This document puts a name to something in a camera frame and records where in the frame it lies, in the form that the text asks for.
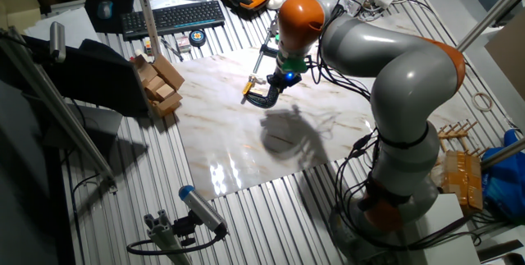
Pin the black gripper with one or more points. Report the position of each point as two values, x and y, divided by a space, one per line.
283 81

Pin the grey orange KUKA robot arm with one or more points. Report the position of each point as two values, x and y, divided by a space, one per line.
410 80

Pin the white egg-shaped ball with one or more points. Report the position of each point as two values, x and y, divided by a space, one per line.
274 1

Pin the marble pattern mat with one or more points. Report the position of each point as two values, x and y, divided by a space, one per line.
229 142

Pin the round black tape measure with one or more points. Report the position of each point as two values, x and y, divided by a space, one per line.
197 37

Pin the small red white box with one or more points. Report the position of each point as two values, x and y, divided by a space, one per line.
183 44

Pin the black keyboard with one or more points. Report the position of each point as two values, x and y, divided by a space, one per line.
172 16

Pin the wooden dish rack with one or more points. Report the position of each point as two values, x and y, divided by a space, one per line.
453 133

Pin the black mouse pad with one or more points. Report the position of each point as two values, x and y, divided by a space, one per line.
123 0

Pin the black laptop screen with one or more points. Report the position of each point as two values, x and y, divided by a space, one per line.
94 80

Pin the computer mouse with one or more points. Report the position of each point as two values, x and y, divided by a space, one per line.
105 10

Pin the tape wrapped cardboard package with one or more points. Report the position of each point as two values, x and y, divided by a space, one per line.
463 179

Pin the white paper sheet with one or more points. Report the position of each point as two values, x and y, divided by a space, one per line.
69 25

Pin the large cardboard sheet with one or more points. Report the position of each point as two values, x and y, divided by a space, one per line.
508 60

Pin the blue plastic bag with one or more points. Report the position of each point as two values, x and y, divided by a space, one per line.
506 187

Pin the large cardboard box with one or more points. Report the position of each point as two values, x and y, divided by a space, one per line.
18 8

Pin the grey camera with blue end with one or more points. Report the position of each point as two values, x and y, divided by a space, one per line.
203 209

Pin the aluminium camera mount profile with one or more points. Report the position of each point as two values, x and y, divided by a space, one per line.
164 236

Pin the white pedestal box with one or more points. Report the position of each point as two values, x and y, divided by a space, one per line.
447 236

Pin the aluminium frame beam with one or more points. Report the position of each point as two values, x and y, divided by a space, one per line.
57 109

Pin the grey depth camera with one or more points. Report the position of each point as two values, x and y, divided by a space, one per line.
57 41

